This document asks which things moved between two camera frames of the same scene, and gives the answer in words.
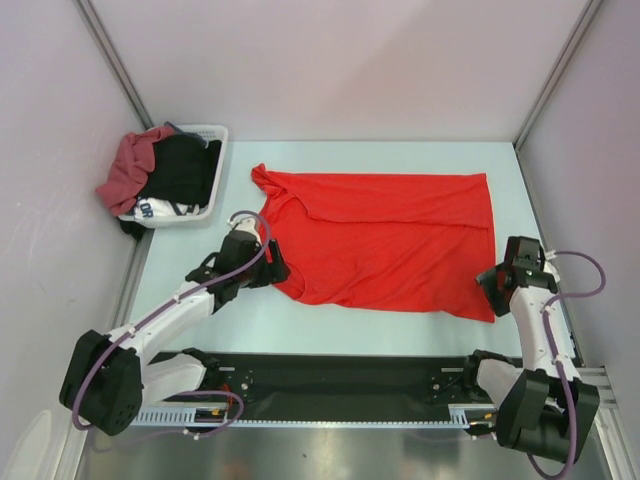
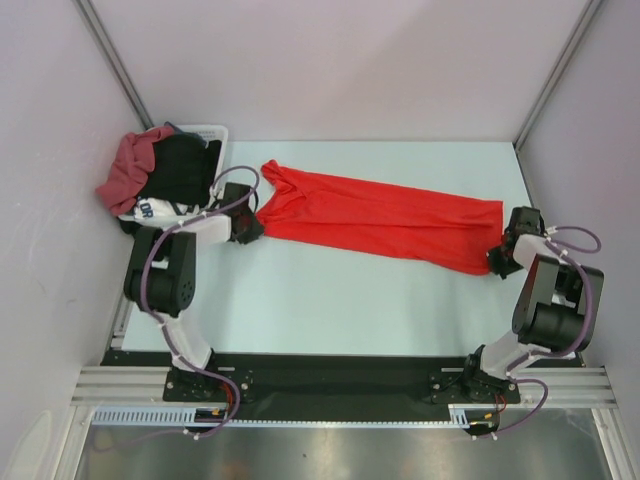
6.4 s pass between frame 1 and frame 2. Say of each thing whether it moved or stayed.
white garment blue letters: stayed
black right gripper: moved
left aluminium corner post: stayed
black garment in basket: stayed
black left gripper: moved
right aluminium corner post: stayed
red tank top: moved
